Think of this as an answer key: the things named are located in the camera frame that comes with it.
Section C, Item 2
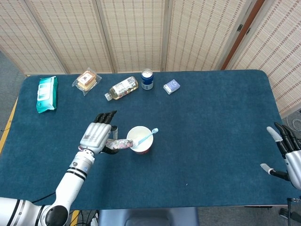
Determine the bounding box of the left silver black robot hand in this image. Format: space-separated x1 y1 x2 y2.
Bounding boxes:
79 110 119 155

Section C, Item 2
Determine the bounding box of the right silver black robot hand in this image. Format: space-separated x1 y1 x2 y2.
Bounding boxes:
260 121 301 190

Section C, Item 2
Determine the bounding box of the floral white toothpaste tube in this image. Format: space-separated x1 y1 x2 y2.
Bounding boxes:
104 138 135 150

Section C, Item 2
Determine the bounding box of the red paper noodle cup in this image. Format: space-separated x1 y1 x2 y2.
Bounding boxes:
126 126 154 155

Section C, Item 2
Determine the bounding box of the light blue toothbrush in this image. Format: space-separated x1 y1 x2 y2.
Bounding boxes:
135 128 159 145

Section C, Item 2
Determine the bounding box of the floral label tea bottle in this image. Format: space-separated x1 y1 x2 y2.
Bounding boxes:
104 76 139 101

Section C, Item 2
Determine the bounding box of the plastic wrapped sandwich cake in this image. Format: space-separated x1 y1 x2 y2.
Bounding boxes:
71 67 103 97

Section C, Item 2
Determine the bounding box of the green wet wipes pack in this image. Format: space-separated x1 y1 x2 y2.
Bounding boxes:
36 75 58 114

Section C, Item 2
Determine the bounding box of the blue drink can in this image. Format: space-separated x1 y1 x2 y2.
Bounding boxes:
141 68 154 90

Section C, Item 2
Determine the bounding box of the blue white tissue pack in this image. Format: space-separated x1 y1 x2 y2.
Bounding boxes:
163 79 182 95

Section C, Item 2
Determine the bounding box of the blue table cloth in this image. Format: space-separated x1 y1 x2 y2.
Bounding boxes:
0 69 298 213

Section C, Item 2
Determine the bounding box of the grey blue chair seat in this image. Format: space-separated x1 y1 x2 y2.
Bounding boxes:
97 207 200 226

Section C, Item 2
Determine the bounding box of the woven bamboo folding screen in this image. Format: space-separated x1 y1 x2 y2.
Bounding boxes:
0 0 301 118

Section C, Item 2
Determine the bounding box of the white coiled cable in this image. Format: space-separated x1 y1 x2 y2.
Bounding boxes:
288 116 301 130

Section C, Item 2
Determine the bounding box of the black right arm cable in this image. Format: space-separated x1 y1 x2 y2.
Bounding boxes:
286 197 301 226

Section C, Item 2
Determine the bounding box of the black floor cable bundle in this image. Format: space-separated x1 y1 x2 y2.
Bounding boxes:
68 209 101 226

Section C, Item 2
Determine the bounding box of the brown wooden post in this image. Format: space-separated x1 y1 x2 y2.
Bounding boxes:
221 0 266 71

